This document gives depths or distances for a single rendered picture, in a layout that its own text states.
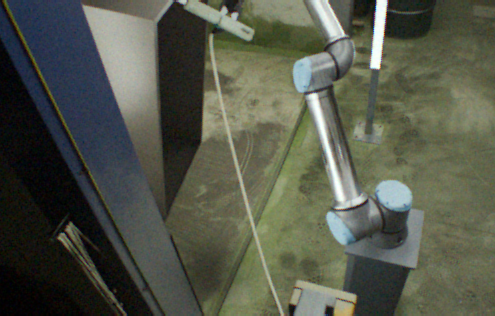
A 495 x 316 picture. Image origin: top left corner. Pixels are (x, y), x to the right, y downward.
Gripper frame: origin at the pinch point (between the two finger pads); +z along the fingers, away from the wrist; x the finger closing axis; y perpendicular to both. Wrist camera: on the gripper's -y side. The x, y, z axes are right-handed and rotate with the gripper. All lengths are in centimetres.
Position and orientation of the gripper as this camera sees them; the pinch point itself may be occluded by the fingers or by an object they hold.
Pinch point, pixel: (223, 26)
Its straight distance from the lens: 197.0
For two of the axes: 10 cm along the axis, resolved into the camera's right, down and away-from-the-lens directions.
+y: -3.5, -0.9, 9.3
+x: -8.6, -3.7, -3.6
